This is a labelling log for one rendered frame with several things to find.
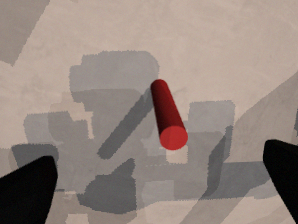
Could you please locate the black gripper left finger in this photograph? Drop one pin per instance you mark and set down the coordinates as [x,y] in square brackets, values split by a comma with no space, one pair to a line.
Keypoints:
[26,195]

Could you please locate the red peg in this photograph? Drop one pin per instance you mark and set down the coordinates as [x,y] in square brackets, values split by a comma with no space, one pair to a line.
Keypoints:
[169,121]

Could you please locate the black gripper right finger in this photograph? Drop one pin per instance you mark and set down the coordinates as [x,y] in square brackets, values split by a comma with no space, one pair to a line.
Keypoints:
[281,161]

